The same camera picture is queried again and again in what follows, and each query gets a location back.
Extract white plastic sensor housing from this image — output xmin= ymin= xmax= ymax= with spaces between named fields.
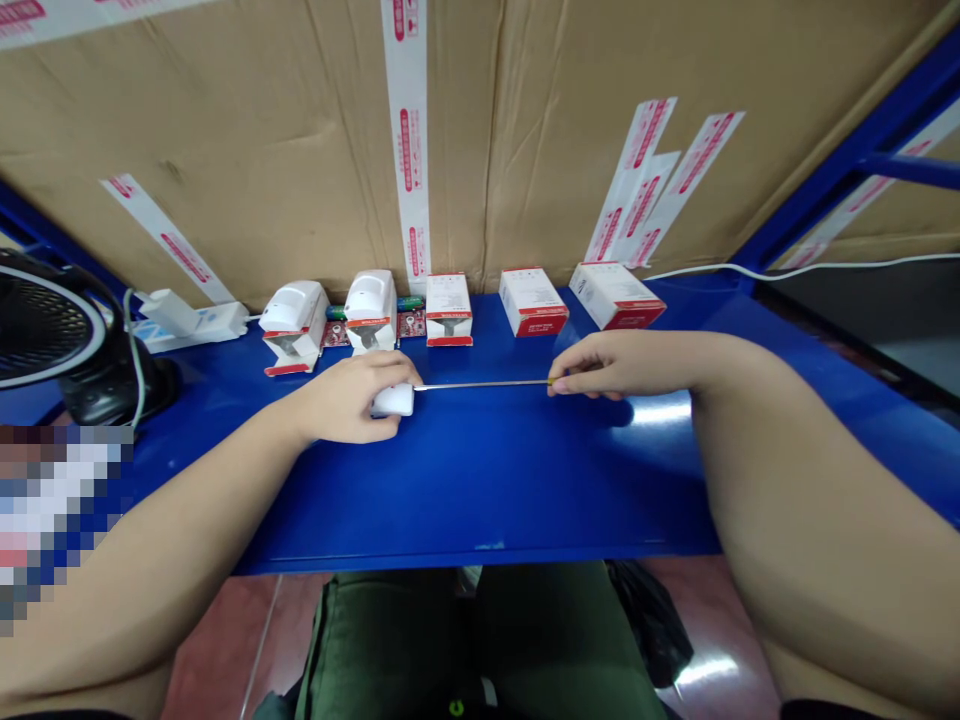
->
xmin=370 ymin=382 xmax=418 ymax=421

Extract large taped cardboard carton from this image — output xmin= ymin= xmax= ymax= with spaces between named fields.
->
xmin=0 ymin=0 xmax=505 ymax=313
xmin=485 ymin=0 xmax=960 ymax=275

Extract white fan cable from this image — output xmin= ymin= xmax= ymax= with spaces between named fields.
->
xmin=122 ymin=288 xmax=149 ymax=430

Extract open white red box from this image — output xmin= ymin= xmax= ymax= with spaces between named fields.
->
xmin=261 ymin=313 xmax=329 ymax=378
xmin=345 ymin=317 xmax=398 ymax=355

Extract black desk fan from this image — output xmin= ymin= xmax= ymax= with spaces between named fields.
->
xmin=0 ymin=247 xmax=183 ymax=429

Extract person's left hand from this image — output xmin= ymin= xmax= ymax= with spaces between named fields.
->
xmin=298 ymin=348 xmax=426 ymax=447

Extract blue metal shelf frame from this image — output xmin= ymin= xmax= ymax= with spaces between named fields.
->
xmin=731 ymin=22 xmax=960 ymax=275

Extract large closed white red box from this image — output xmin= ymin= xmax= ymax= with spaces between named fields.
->
xmin=567 ymin=260 xmax=668 ymax=332

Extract black bag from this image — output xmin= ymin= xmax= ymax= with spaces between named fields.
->
xmin=605 ymin=558 xmax=696 ymax=690

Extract person's right hand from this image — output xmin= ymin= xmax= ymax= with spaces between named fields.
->
xmin=546 ymin=329 xmax=704 ymax=403

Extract upright white red box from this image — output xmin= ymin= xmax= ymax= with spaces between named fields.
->
xmin=425 ymin=271 xmax=476 ymax=349

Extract long thin screwdriver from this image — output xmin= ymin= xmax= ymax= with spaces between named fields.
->
xmin=412 ymin=377 xmax=561 ymax=393

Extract cardboard carton behind frame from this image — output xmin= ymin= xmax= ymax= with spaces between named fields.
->
xmin=776 ymin=93 xmax=960 ymax=273

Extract person's legs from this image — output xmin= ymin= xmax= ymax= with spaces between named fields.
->
xmin=293 ymin=560 xmax=670 ymax=720

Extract white power strip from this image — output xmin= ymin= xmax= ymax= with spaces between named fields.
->
xmin=125 ymin=287 xmax=251 ymax=355

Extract long white power cable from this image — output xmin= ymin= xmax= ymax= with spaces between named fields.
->
xmin=643 ymin=252 xmax=960 ymax=284

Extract white motion sensor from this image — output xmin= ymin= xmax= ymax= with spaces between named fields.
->
xmin=257 ymin=279 xmax=330 ymax=334
xmin=344 ymin=269 xmax=398 ymax=332

